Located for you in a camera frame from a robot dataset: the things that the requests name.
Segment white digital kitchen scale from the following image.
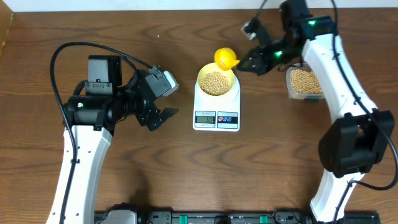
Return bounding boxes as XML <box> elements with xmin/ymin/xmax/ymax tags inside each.
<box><xmin>192</xmin><ymin>76</ymin><xmax>241</xmax><ymax>132</ymax></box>

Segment soybeans in bowl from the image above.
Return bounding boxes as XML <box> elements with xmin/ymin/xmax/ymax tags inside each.
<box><xmin>200</xmin><ymin>72</ymin><xmax>231</xmax><ymax>96</ymax></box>

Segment yellow plastic measuring scoop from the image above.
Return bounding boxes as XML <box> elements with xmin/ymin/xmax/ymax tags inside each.
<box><xmin>214</xmin><ymin>47</ymin><xmax>240</xmax><ymax>71</ymax></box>

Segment pale yellow bowl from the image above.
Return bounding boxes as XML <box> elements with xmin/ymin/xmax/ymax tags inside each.
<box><xmin>197</xmin><ymin>62</ymin><xmax>235</xmax><ymax>96</ymax></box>

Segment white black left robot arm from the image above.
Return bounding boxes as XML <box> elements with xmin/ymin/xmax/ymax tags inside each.
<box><xmin>47</xmin><ymin>55</ymin><xmax>178</xmax><ymax>223</ymax></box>

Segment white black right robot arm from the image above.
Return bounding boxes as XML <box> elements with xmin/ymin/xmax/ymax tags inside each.
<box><xmin>236</xmin><ymin>0</ymin><xmax>395</xmax><ymax>223</ymax></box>

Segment clear container of soybeans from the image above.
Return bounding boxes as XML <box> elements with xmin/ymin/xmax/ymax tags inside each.
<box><xmin>286</xmin><ymin>63</ymin><xmax>324</xmax><ymax>100</ymax></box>

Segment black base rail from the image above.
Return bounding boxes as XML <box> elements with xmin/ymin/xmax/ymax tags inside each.
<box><xmin>95</xmin><ymin>202</ymin><xmax>381</xmax><ymax>224</ymax></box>

